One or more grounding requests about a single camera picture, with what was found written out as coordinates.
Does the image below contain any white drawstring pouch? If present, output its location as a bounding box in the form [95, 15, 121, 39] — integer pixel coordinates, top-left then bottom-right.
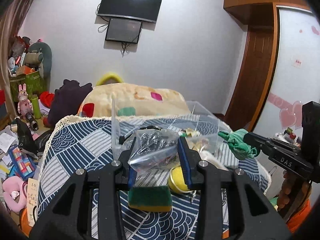
[199, 150, 228, 171]

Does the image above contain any yellow tennis ball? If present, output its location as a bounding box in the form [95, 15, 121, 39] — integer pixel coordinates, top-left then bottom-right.
[168, 166, 190, 194]

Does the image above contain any green yellow sponge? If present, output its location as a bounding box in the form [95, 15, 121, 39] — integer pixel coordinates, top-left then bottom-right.
[127, 186, 172, 212]

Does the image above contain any green fabric scrunchie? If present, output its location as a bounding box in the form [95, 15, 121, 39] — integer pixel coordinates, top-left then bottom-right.
[218, 128, 259, 160]

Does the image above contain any person's right hand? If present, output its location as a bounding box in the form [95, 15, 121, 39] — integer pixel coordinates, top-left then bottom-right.
[277, 172, 309, 212]

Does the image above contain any clear plastic storage box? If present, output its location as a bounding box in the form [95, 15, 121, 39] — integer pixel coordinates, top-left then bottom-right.
[111, 101, 239, 168]

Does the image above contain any blue patterned tablecloth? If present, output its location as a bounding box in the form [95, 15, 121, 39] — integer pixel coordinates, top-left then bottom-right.
[37, 114, 272, 240]

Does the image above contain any white wardrobe sliding door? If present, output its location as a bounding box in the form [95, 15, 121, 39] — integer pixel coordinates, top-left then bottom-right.
[254, 7, 319, 137]

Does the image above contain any brown wooden door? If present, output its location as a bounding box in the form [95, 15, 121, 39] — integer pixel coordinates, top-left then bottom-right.
[225, 27, 273, 131]

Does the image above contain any dark purple clothing pile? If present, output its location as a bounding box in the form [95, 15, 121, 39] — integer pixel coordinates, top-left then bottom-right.
[47, 79, 93, 128]

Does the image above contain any colourful book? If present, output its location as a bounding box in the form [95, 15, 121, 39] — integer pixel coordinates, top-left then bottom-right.
[8, 145, 36, 181]

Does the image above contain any black plastic bag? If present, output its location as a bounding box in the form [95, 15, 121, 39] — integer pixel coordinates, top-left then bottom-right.
[16, 118, 53, 154]

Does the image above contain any red cloth item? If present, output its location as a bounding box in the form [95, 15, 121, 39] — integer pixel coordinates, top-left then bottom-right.
[40, 91, 55, 108]

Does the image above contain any pink plush toy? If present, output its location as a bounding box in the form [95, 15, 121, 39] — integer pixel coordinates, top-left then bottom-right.
[2, 176, 27, 213]

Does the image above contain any green bottle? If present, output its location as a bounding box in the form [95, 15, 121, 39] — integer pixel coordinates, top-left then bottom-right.
[31, 94, 42, 119]

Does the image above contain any pink rabbit figurine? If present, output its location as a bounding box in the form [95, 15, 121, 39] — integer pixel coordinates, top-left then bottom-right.
[17, 83, 33, 120]

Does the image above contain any green cardboard box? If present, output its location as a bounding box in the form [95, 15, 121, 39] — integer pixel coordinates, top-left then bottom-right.
[9, 71, 47, 102]

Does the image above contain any grey green plush toy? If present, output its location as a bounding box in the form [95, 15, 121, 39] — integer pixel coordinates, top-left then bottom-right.
[23, 42, 52, 79]

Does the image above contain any small black wall monitor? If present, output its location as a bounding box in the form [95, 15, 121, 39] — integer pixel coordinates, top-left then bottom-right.
[105, 18, 143, 44]

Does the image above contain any wall mounted black television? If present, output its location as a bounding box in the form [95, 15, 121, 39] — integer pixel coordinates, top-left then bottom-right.
[97, 0, 162, 23]

